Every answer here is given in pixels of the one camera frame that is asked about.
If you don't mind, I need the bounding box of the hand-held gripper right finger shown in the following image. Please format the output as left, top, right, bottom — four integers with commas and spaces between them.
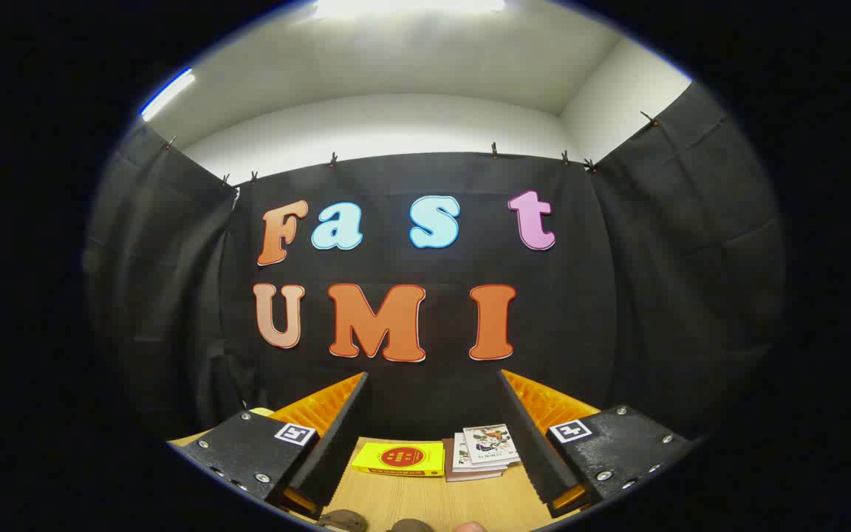
498, 369, 696, 519

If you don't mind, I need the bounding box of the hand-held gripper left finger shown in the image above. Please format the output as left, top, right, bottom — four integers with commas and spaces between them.
171, 372, 370, 518

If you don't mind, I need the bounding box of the yellow flat box red label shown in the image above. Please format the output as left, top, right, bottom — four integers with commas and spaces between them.
352, 442, 445, 477

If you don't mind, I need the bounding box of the stack of white illustrated books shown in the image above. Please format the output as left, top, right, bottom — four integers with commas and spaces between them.
442, 423, 522, 482

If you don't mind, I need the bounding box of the ceiling light strip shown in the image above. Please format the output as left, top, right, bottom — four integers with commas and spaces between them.
140, 68, 196, 121
313, 0, 506, 20

